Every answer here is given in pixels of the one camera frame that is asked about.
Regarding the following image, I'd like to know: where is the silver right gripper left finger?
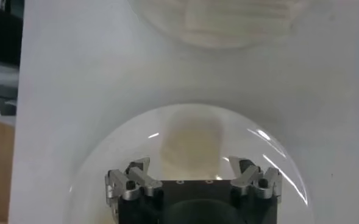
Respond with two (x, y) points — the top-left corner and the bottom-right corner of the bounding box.
(105, 156), (163, 211)

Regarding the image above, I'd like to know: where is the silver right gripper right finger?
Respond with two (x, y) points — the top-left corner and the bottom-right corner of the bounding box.
(229, 155), (283, 203)

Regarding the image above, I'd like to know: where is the white steamed baozi bun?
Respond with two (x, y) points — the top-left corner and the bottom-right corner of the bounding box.
(160, 117), (224, 180)

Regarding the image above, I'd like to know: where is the white round plate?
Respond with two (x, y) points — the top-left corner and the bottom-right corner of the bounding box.
(65, 103), (316, 224)

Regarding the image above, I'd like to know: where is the cream electric cooker pot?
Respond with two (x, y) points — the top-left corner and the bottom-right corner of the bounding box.
(130, 0), (308, 49)

